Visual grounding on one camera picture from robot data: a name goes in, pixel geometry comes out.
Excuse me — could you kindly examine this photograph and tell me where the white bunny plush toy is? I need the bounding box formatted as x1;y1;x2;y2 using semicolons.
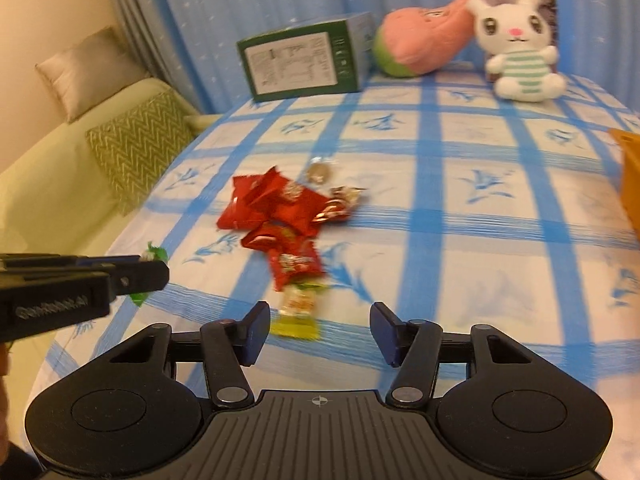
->
465;0;566;102

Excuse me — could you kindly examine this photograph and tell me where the brown foil candy packet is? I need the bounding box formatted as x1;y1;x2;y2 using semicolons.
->
312;185;366;224

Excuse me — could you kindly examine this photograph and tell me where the green zigzag cushion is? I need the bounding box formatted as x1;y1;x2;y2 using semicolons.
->
85;91;194;214

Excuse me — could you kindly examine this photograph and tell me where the pink green plush toy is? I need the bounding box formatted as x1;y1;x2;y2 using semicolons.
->
372;0;474;78

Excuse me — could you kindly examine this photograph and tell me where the green white cardboard box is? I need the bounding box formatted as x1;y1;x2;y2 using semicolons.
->
236;12;376;102

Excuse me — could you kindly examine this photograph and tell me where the blue star curtain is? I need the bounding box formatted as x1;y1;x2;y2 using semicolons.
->
112;0;639;113

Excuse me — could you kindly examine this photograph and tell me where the beige satin cushion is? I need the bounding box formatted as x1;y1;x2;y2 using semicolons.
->
35;26;150;122

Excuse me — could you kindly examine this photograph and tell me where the orange plastic bin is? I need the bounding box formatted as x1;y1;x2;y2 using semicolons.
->
608;129;640;237

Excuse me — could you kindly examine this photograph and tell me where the blue checked tablecloth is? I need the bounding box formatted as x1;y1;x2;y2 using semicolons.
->
35;68;639;479

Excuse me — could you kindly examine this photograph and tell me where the yellow green snack packet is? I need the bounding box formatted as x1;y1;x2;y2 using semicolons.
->
270;281;328;340

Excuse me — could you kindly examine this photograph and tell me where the green sofa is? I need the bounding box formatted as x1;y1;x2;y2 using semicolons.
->
0;77;224;256

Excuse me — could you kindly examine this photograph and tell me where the red snack packet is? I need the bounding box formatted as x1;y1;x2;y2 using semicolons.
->
241;222;302;252
267;240;324;292
246;167;329;237
217;168;279;230

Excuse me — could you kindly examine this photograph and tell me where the green white candy packet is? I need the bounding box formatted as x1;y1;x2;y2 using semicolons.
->
129;242;169;307

